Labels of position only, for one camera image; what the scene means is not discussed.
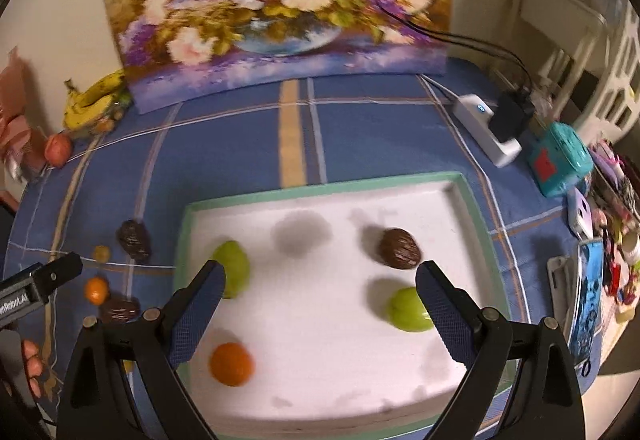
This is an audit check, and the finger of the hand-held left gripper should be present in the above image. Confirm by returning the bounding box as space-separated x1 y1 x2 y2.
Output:
30 252 83 303

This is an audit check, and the dark brown wrinkled date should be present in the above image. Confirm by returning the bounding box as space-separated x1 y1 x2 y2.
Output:
117 220 152 263
100 297 141 323

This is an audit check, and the blue patterned pouch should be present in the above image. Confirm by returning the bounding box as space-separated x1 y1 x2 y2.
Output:
570 239 607 366

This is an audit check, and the small white device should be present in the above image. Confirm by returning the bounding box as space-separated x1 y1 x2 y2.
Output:
567 187 594 239

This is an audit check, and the blue plaid tablecloth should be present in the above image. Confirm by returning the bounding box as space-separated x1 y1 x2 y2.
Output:
10 57 611 440

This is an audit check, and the yellow banana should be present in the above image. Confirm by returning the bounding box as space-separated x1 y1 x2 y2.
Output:
75 69 127 110
62 80 118 132

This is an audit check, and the teal box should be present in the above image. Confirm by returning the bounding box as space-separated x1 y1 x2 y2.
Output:
527 122 594 198

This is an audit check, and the green mango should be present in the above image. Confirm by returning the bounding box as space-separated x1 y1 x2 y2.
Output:
212 240 251 299

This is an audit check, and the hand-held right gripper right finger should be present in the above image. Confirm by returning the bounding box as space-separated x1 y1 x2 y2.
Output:
416 260 586 440

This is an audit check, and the person's left hand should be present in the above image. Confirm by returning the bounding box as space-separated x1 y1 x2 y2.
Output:
21 339 46 398

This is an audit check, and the orange tangerine with stem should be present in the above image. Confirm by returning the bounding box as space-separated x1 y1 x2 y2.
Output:
210 342 255 387

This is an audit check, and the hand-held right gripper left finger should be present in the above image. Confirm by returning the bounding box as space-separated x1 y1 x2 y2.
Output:
56 260 227 440

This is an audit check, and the black charger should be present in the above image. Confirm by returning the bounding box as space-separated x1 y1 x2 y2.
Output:
489 95 536 143

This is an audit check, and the pink wrapped flower bouquet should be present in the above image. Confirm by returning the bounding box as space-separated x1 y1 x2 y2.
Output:
0 47 48 183

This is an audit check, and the black cable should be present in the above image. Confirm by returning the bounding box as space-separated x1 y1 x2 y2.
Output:
372 0 533 108

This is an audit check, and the white tray with green rim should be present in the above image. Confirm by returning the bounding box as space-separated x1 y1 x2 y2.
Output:
172 171 513 438

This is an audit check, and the round green jujube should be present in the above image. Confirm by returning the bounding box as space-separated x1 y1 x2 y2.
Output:
389 287 435 333

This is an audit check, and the white wooden shelf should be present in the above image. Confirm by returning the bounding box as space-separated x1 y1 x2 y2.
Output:
515 0 640 131

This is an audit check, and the white power strip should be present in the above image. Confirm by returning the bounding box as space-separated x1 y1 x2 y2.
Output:
452 94 522 167

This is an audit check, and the red apple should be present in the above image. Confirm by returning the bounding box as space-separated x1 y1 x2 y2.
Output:
45 132 74 168

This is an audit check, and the pile of small toys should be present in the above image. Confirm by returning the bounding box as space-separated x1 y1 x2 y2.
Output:
590 140 640 321

